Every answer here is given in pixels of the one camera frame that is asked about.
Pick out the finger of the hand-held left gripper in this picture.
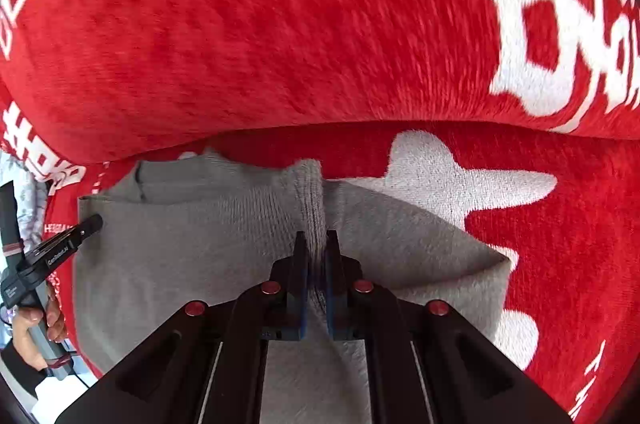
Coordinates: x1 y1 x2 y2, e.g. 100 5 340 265
0 181 25 266
64 213 104 246

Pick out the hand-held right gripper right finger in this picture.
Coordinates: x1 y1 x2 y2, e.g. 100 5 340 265
324 229 575 424

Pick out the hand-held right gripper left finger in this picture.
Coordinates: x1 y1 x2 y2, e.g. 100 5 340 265
57 231 312 424

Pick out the grey t-shirt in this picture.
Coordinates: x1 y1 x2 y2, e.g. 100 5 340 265
74 147 512 424

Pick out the person's left forearm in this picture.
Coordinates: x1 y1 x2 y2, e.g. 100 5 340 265
0 344 49 399

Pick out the person's left hand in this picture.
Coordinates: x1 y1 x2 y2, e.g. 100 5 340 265
12 288 68 371

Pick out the pale patterned cloth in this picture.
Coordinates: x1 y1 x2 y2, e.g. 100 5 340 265
0 149 51 265

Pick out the red printed blanket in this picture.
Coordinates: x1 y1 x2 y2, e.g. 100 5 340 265
0 0 640 424

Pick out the black cable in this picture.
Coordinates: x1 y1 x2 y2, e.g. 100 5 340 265
61 365 97 390

